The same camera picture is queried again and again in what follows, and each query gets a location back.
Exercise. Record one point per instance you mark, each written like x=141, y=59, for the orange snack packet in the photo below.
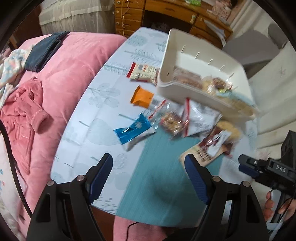
x=142, y=97

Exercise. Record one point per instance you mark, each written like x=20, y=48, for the lace covered cabinet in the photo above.
x=95, y=16

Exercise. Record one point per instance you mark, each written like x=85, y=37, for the wooden desk with drawers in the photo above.
x=166, y=15

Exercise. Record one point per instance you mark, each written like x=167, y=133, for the floral white blanket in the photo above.
x=11, y=70

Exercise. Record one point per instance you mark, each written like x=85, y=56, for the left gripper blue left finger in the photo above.
x=97, y=177

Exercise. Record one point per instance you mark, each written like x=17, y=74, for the blue foil snack packet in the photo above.
x=140, y=129

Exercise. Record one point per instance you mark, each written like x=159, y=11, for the person's right hand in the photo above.
x=288, y=207

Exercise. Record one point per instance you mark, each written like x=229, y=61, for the folded dark blue jeans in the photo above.
x=43, y=51

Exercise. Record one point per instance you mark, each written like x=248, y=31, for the patterned blue white tablecloth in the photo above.
x=147, y=182

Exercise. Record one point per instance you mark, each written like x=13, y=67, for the light blue zip bag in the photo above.
x=231, y=95

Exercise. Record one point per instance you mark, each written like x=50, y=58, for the beige long biscuit bar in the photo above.
x=201, y=156

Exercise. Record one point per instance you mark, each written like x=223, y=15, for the grey office chair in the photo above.
x=254, y=50

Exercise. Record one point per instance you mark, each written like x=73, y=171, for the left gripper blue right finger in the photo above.
x=200, y=178

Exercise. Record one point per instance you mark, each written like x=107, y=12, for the red white Lipo cracker pack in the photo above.
x=143, y=73

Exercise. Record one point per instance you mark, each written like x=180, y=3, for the pink fleece garment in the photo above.
x=22, y=115

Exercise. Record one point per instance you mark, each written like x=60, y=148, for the clear pack brown biscuits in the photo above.
x=186, y=77

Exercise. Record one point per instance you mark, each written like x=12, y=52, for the pink bed quilt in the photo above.
x=64, y=79

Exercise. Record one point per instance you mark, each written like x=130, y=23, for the dark red snowflake snack packet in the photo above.
x=214, y=142

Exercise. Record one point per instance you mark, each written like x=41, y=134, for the mixed nuts clear packet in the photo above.
x=221, y=84

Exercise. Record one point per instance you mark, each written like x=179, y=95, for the white plastic storage bin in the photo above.
x=203, y=76

